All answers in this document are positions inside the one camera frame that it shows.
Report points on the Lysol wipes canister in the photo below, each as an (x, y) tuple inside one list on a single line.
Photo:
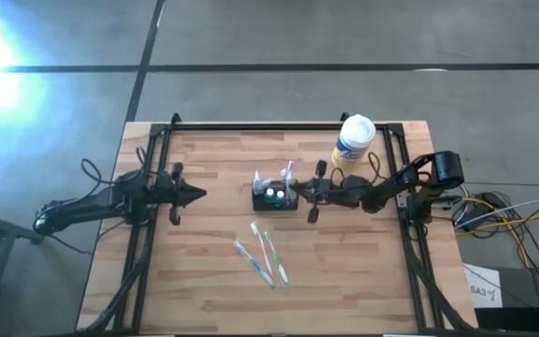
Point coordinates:
[(356, 136)]

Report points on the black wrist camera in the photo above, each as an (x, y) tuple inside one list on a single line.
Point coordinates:
[(344, 192), (161, 192)]

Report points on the blue mouthwash bottle white cap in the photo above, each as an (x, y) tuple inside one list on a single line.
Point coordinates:
[(269, 192), (280, 194)]

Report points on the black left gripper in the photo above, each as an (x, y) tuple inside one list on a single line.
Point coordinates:
[(176, 173)]

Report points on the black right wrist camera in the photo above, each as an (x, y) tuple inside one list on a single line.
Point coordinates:
[(344, 192)]

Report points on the white SA3 printed sheet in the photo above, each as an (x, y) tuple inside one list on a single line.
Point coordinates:
[(482, 290)]

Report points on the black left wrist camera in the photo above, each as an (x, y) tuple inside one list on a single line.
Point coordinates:
[(161, 192)]

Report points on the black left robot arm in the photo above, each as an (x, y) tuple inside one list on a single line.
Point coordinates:
[(87, 203)]

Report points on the black equipment box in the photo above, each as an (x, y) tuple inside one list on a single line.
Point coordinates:
[(517, 285)]

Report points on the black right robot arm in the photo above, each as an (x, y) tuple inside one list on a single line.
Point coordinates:
[(391, 192)]

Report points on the purple toothbrush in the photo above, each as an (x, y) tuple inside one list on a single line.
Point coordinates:
[(290, 168)]

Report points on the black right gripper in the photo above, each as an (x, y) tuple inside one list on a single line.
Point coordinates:
[(322, 192)]

